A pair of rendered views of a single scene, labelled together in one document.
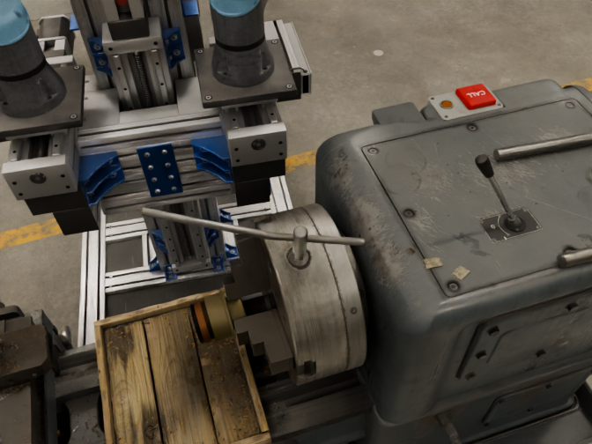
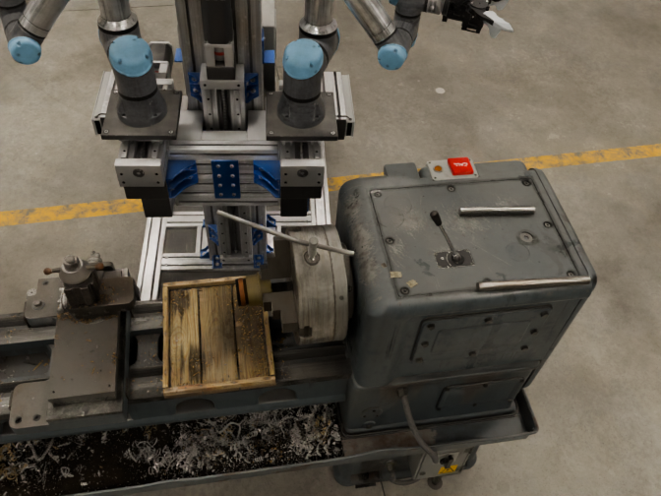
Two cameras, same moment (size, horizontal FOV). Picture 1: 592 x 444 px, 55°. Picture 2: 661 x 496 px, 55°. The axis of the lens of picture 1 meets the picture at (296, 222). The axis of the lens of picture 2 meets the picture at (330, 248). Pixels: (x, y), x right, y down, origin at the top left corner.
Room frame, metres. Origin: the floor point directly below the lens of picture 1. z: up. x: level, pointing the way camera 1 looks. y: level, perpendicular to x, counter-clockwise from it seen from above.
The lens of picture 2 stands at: (-0.42, -0.09, 2.48)
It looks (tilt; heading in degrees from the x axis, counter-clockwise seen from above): 51 degrees down; 3
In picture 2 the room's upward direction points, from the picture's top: 6 degrees clockwise
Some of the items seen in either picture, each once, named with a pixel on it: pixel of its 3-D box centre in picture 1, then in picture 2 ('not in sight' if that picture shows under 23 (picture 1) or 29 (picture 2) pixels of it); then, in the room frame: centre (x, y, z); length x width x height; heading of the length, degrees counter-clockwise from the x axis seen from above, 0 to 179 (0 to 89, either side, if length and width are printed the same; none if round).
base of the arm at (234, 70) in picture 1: (241, 50); (301, 100); (1.18, 0.12, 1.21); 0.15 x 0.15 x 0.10
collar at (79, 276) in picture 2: not in sight; (74, 269); (0.49, 0.60, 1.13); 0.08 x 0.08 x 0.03
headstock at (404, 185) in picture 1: (482, 240); (450, 270); (0.71, -0.38, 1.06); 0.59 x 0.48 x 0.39; 107
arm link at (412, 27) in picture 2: not in sight; (403, 30); (1.25, -0.16, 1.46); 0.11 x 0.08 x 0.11; 170
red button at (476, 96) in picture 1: (475, 98); (459, 166); (0.92, -0.37, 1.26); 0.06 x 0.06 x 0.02; 17
